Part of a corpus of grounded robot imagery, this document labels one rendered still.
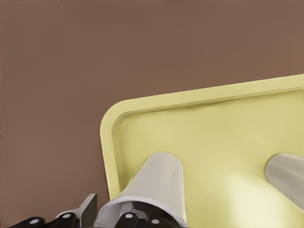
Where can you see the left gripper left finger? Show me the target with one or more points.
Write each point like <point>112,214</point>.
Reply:
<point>88,209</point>

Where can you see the pale yellow tray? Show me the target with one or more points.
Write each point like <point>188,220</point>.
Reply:
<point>213,142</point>

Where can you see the white IKEA cup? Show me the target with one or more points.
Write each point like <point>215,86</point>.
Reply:
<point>161,180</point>
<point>287,175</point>

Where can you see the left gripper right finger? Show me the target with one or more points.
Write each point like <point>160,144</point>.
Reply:
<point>129,219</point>

